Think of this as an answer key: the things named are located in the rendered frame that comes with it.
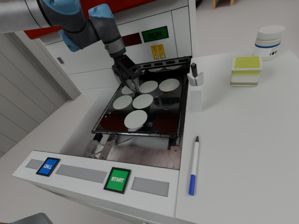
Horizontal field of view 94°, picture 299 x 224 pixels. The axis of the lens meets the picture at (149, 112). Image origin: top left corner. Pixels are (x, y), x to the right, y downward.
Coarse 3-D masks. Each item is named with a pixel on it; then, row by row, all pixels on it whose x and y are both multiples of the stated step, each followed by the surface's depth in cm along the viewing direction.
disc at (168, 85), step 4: (164, 80) 72; (168, 80) 70; (172, 80) 70; (176, 80) 69; (160, 84) 70; (164, 84) 69; (168, 84) 68; (172, 84) 67; (176, 84) 66; (160, 88) 68; (164, 88) 67; (168, 88) 66; (172, 88) 65
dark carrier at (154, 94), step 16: (144, 80) 77; (160, 80) 72; (160, 96) 64; (176, 96) 61; (112, 112) 65; (128, 112) 62; (160, 112) 57; (176, 112) 54; (96, 128) 61; (112, 128) 58; (128, 128) 55; (144, 128) 53; (160, 128) 51
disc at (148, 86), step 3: (147, 81) 75; (150, 81) 75; (153, 81) 74; (141, 84) 75; (144, 84) 74; (147, 84) 73; (150, 84) 72; (153, 84) 72; (156, 84) 71; (141, 87) 73; (144, 87) 72; (147, 87) 72; (150, 87) 71; (153, 87) 70; (156, 87) 69; (141, 90) 71; (144, 90) 70; (147, 90) 70; (150, 90) 69; (153, 90) 68
